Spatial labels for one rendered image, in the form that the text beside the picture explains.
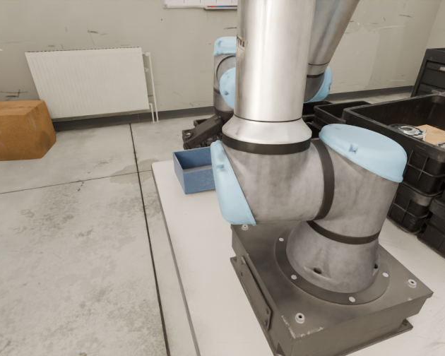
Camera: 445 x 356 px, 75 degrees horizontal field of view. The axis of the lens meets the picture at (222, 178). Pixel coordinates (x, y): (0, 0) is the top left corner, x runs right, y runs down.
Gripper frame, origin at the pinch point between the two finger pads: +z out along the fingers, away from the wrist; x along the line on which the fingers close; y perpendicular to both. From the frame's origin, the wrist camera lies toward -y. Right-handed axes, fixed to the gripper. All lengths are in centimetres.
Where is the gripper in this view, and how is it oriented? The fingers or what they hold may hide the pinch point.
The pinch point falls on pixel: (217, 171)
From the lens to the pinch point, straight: 84.0
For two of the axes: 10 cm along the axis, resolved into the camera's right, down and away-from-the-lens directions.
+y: 9.6, -1.5, 2.4
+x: -2.8, -6.1, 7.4
